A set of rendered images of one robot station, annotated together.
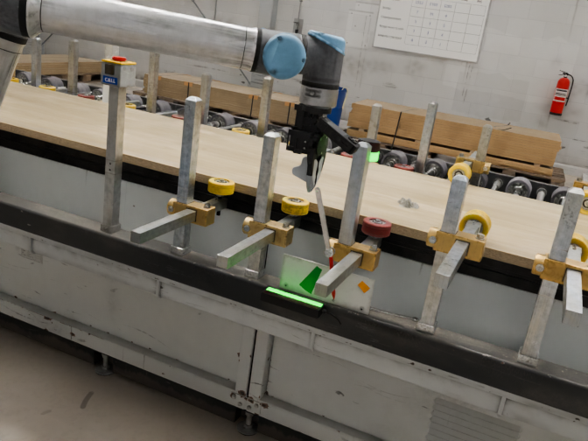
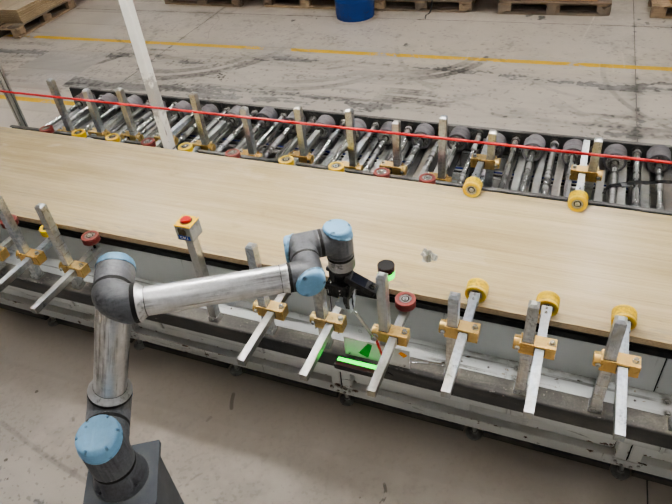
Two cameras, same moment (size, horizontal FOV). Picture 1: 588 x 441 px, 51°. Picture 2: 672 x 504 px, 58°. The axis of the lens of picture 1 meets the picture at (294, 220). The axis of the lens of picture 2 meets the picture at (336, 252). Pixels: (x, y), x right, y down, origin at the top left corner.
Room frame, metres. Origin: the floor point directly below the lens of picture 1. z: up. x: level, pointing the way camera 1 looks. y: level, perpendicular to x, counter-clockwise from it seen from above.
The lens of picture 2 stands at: (0.00, -0.11, 2.52)
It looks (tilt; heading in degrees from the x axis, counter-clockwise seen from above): 40 degrees down; 4
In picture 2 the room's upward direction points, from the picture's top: 7 degrees counter-clockwise
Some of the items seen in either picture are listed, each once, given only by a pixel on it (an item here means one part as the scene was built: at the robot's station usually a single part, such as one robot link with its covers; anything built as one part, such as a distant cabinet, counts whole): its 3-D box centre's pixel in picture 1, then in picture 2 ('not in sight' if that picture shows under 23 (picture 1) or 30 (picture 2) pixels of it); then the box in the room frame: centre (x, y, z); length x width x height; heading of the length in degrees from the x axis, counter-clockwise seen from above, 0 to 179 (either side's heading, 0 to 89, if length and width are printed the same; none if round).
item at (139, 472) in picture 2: not in sight; (117, 469); (1.15, 0.82, 0.65); 0.19 x 0.19 x 0.10
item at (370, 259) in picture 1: (353, 253); (390, 333); (1.53, -0.17, 0.85); 0.13 x 0.06 x 0.05; 69
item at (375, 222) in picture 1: (374, 239); (405, 308); (1.65, -0.23, 0.85); 0.08 x 0.08 x 0.11
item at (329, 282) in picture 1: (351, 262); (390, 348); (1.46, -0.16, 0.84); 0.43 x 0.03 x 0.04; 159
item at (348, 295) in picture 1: (325, 283); (376, 352); (1.52, -0.11, 0.75); 0.26 x 0.01 x 0.10; 69
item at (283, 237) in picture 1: (267, 230); (328, 320); (1.62, 0.07, 0.84); 0.13 x 0.06 x 0.05; 69
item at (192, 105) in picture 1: (186, 180); (261, 291); (1.72, 0.32, 0.92); 0.03 x 0.03 x 0.48; 69
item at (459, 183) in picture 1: (440, 269); (452, 342); (1.44, -0.38, 0.87); 0.03 x 0.03 x 0.48; 69
